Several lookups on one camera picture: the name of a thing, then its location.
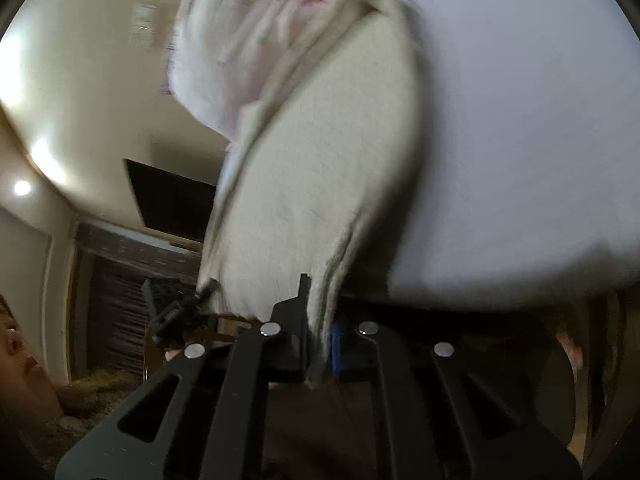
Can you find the person's face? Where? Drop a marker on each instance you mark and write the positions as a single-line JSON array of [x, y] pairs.
[[28, 396]]

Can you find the pink floral pillow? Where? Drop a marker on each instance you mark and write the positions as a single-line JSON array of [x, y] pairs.
[[222, 51]]

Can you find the black wall television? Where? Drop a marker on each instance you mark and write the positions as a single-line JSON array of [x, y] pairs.
[[171, 203]]

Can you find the white wall switch plate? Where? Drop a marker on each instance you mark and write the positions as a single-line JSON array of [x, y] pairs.
[[143, 25]]

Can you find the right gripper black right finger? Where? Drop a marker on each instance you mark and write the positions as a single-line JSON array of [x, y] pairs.
[[462, 400]]

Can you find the beige knit sweater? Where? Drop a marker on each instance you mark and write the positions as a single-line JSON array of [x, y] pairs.
[[322, 154]]

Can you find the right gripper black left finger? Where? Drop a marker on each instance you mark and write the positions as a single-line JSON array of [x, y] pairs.
[[202, 416]]

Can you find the lavender bed sheet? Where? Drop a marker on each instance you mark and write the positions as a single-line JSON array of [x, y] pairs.
[[529, 189]]

